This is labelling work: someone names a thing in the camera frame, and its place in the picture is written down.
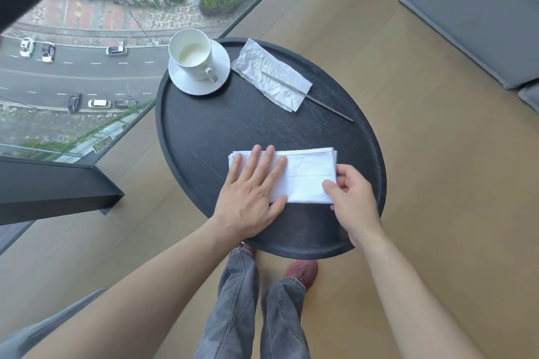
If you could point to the person's right hand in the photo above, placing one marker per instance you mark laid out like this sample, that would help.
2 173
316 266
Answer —
358 207

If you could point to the person's left hand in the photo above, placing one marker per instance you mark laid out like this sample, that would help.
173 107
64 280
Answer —
244 203

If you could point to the smooth white napkin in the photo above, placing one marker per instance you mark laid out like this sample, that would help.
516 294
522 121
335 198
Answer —
307 182

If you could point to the metal stirring spoon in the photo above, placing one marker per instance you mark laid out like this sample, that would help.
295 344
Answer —
332 111

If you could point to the white saucer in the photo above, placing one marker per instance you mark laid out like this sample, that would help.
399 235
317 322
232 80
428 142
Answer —
193 85

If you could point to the white cup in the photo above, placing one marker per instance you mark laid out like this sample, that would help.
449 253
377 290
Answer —
189 51

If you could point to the person's left forearm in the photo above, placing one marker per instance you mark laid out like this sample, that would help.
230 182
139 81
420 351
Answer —
139 299

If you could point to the person's right forearm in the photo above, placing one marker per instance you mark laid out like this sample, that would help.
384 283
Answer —
412 304

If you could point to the person's left maroon shoe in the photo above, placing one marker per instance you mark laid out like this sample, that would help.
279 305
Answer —
247 250

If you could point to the person's maroon shoe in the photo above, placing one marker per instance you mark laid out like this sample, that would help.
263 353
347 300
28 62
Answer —
304 272
247 250

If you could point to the person's right maroon shoe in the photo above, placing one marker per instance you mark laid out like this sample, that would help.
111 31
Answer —
304 272

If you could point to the person's left leg grey jeans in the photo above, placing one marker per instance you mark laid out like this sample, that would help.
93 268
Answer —
231 308

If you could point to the person's leg grey jeans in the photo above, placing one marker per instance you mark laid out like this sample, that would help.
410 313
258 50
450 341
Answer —
284 321
231 308

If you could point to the person's right leg grey jeans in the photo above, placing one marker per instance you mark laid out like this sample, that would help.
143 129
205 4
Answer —
284 321

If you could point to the person's grey shirt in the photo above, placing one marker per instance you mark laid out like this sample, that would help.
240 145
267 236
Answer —
38 329

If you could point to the round black table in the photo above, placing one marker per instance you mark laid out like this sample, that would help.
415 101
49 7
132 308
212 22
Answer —
210 127

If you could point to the grey sofa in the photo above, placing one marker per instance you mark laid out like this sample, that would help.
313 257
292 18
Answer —
476 9

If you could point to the black window post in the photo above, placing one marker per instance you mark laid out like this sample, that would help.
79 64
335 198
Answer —
50 190

